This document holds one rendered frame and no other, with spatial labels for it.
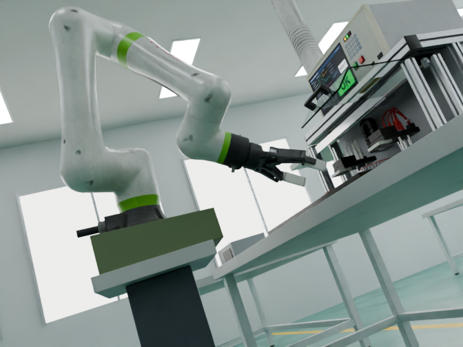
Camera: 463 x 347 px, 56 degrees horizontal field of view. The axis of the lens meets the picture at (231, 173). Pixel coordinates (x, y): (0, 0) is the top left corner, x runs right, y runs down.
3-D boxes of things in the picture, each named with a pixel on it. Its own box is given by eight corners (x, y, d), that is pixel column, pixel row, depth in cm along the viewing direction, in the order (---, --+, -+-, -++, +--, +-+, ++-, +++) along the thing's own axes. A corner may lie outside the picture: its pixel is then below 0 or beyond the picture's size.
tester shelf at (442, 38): (410, 49, 123) (404, 36, 124) (307, 146, 184) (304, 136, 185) (515, 33, 139) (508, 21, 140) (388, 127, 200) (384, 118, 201)
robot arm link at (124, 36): (85, 49, 137) (97, 12, 134) (118, 59, 147) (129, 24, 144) (117, 70, 127) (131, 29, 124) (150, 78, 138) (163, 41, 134)
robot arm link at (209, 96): (151, 76, 137) (122, 73, 129) (160, 40, 133) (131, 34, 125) (231, 124, 118) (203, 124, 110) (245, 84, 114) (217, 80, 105)
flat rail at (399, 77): (410, 72, 124) (406, 63, 125) (314, 155, 180) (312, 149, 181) (414, 71, 125) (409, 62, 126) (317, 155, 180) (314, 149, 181)
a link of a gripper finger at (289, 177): (283, 180, 130) (282, 181, 131) (304, 186, 131) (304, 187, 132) (284, 171, 131) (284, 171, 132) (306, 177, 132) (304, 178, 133)
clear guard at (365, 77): (339, 89, 116) (330, 69, 117) (301, 129, 137) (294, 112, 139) (430, 72, 128) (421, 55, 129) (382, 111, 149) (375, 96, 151)
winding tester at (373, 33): (388, 57, 135) (362, 3, 140) (324, 120, 174) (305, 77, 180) (477, 43, 149) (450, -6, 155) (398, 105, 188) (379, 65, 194)
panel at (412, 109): (494, 135, 122) (446, 45, 130) (365, 202, 181) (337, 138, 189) (497, 133, 122) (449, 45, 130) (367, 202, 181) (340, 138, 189)
